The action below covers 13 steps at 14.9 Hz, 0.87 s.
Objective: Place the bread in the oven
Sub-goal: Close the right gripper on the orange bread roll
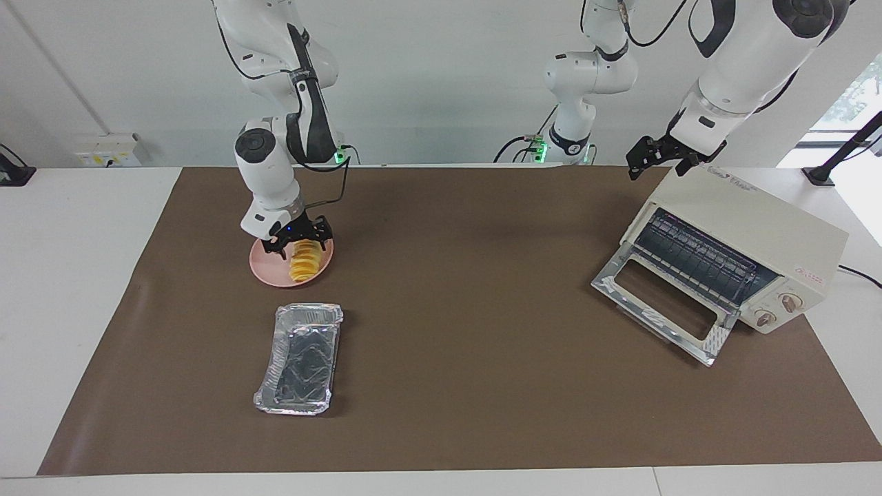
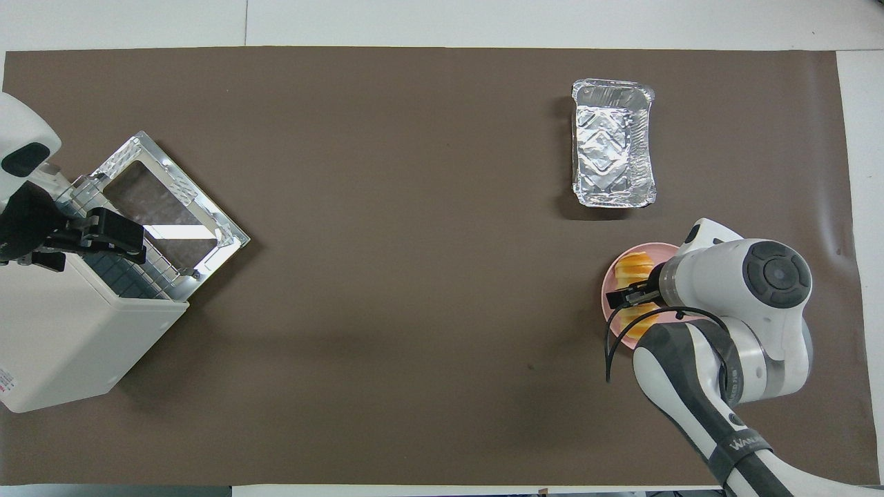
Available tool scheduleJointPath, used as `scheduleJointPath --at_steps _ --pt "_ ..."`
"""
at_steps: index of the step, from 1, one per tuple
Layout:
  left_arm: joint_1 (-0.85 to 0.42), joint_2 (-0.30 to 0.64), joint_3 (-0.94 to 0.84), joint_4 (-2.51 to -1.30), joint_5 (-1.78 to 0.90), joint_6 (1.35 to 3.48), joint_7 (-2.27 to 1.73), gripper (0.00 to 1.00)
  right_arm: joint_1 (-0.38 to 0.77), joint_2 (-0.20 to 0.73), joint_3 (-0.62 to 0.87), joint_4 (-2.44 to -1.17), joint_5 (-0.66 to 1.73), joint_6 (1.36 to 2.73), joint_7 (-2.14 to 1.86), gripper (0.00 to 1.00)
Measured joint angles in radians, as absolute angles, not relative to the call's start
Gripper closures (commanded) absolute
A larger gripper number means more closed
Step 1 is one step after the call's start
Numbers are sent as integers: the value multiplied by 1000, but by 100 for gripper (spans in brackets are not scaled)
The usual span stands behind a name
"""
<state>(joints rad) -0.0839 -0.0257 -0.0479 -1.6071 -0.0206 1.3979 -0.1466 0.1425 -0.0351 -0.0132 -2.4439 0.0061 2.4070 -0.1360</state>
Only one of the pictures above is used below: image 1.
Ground sliced orange bread loaf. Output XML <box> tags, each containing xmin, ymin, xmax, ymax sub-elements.
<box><xmin>288</xmin><ymin>240</ymin><xmax>323</xmax><ymax>283</ymax></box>

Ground aluminium foil tray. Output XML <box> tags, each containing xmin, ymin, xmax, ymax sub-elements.
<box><xmin>253</xmin><ymin>303</ymin><xmax>344</xmax><ymax>416</ymax></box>

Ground cream toaster oven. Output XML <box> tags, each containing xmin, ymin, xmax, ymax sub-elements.
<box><xmin>620</xmin><ymin>165</ymin><xmax>850</xmax><ymax>335</ymax></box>

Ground glass oven door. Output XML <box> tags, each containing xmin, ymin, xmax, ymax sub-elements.
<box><xmin>591</xmin><ymin>242</ymin><xmax>739</xmax><ymax>366</ymax></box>

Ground pink round plate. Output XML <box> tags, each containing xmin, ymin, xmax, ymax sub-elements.
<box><xmin>249</xmin><ymin>234</ymin><xmax>335</xmax><ymax>288</ymax></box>

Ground brown table mat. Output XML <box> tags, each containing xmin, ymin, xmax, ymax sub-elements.
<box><xmin>37</xmin><ymin>165</ymin><xmax>882</xmax><ymax>476</ymax></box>

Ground oven wire rack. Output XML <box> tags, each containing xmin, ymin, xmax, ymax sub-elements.
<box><xmin>634</xmin><ymin>209</ymin><xmax>779</xmax><ymax>307</ymax></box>

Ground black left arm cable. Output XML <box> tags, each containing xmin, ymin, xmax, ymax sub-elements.
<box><xmin>617</xmin><ymin>0</ymin><xmax>690</xmax><ymax>49</ymax></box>

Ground black left arm base cables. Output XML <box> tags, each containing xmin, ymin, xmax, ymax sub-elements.
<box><xmin>493</xmin><ymin>103</ymin><xmax>559</xmax><ymax>164</ymax></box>

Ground black camera stand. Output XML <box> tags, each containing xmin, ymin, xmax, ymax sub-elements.
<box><xmin>803</xmin><ymin>110</ymin><xmax>882</xmax><ymax>187</ymax></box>

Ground white wall socket strip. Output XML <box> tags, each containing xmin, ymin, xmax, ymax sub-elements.
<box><xmin>74</xmin><ymin>134</ymin><xmax>142</xmax><ymax>167</ymax></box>

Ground black oven power cable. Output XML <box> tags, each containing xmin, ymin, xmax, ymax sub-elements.
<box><xmin>837</xmin><ymin>264</ymin><xmax>882</xmax><ymax>290</ymax></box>

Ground black table clamp mount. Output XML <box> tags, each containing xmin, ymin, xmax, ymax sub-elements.
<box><xmin>0</xmin><ymin>143</ymin><xmax>37</xmax><ymax>187</ymax></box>

